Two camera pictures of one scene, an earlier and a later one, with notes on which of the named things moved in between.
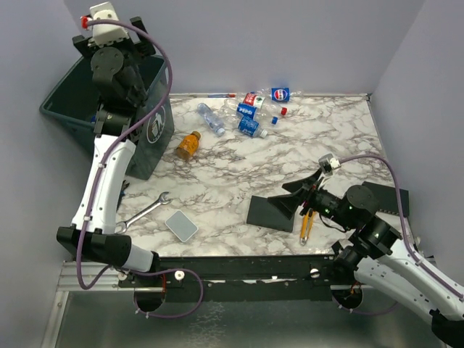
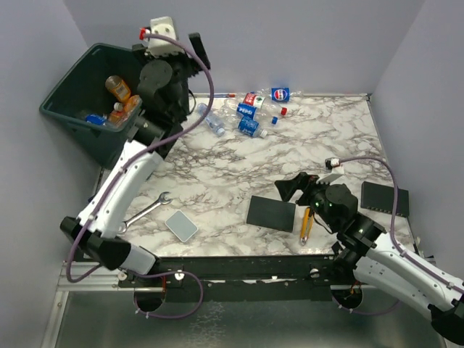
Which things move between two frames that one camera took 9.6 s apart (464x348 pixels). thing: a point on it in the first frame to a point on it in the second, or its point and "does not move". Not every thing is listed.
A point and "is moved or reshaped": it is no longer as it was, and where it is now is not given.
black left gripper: x=141 y=47 to x=191 y=64
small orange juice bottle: x=188 y=146 is moved or reshaped
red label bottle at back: x=252 y=98 does not move
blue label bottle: x=251 y=127 does not move
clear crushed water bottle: x=212 y=119 does not move
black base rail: x=249 y=278 does not move
